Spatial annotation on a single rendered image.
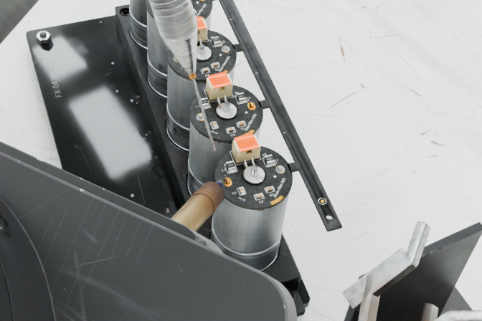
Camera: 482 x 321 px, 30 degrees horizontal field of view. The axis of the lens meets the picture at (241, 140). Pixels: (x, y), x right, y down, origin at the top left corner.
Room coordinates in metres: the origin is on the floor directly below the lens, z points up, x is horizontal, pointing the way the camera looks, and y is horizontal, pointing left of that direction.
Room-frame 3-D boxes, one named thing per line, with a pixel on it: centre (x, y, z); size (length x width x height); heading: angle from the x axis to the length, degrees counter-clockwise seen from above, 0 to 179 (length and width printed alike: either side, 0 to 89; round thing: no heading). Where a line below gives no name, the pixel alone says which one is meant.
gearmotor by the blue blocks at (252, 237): (0.17, -0.01, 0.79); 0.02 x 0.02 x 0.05
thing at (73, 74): (0.22, 0.03, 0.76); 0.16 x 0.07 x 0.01; 24
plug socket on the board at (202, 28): (0.23, 0.02, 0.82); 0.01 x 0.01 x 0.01; 24
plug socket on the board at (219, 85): (0.20, 0.01, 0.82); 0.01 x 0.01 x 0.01; 24
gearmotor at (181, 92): (0.22, 0.02, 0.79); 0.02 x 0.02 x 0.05
